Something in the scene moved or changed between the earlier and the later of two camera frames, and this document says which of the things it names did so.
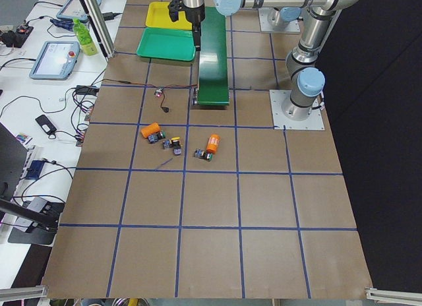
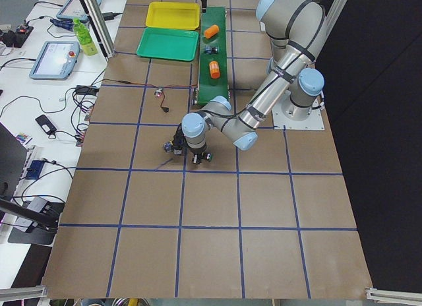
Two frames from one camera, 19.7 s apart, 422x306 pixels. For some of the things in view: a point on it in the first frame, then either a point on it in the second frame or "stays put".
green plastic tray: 167,43 stays put
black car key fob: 46,124 stays put
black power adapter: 89,90 stays put
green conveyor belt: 213,88 stays put
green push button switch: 155,137 → 210,50
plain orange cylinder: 151,129 → 210,31
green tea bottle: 89,46 stays put
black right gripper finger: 196,31 → 204,0
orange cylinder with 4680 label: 212,143 → 214,68
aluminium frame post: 92,8 stays put
